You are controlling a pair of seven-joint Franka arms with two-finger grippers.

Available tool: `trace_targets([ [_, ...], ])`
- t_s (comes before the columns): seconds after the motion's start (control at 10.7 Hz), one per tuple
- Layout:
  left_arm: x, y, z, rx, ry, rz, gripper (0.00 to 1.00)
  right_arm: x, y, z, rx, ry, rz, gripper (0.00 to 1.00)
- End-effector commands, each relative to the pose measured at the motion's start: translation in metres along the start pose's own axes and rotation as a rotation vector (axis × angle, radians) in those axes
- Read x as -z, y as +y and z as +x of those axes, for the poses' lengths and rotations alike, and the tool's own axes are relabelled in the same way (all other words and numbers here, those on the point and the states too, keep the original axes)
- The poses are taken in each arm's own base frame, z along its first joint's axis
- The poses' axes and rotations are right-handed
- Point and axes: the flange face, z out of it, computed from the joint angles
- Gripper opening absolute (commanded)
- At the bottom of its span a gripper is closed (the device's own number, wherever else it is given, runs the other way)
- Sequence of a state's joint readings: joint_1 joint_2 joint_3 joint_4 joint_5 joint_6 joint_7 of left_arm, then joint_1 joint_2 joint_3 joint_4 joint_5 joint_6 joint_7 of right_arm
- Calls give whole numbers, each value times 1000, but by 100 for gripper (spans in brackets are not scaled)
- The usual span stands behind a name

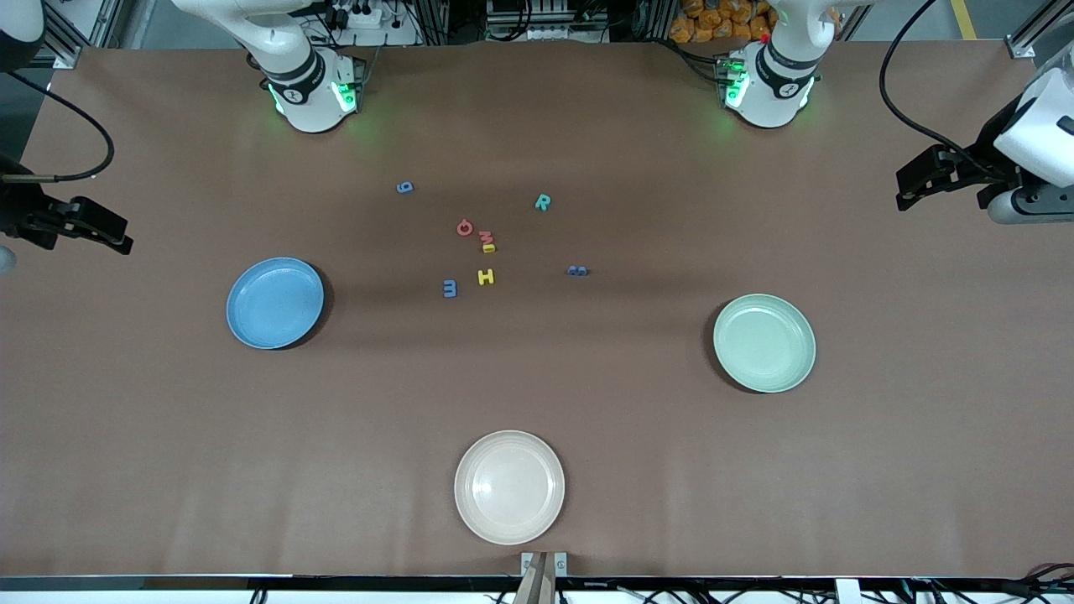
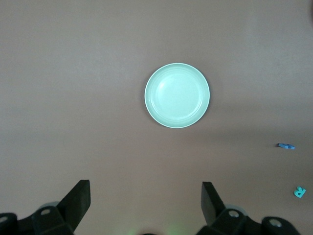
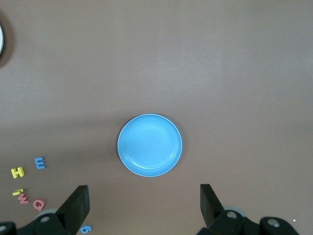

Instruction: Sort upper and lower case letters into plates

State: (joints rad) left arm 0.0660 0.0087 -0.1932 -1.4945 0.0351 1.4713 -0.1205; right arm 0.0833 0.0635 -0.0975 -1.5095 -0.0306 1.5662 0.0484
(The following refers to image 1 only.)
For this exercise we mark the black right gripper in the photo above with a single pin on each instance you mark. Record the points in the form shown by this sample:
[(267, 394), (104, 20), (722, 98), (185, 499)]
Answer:
[(18, 216)]

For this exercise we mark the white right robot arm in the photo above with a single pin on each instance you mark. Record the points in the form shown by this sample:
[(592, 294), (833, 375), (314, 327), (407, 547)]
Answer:
[(306, 92)]

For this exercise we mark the blue plate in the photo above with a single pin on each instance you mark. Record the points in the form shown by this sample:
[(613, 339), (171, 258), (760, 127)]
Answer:
[(273, 306)]

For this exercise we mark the pile of orange bags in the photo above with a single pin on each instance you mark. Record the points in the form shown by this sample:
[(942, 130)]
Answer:
[(722, 25)]

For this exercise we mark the blue foam letter m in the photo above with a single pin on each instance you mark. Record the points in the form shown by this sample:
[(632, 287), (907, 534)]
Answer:
[(450, 288)]

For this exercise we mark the white power strip with plugs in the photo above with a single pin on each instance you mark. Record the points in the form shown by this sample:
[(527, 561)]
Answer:
[(365, 17)]

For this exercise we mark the yellow foam letter H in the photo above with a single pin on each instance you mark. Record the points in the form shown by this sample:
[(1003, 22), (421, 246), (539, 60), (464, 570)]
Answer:
[(486, 277)]

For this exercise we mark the beige plate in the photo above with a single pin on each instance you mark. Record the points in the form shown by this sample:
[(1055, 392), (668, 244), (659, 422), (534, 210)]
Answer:
[(509, 486)]

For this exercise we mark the green plate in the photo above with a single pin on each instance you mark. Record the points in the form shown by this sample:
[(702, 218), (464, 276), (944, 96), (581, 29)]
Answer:
[(763, 361)]

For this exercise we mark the red foam letter Q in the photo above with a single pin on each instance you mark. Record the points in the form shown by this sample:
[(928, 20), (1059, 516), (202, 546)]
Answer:
[(465, 227)]

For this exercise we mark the aluminium frame profile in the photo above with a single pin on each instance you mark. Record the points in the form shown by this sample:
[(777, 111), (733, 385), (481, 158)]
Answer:
[(71, 50), (1022, 46)]

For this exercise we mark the small metal bracket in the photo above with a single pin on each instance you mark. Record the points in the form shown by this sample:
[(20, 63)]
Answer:
[(560, 564)]

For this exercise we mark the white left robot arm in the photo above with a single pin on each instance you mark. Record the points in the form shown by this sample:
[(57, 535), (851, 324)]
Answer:
[(776, 84)]

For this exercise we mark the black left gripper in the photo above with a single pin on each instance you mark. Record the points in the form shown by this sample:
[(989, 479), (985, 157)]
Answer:
[(987, 156)]

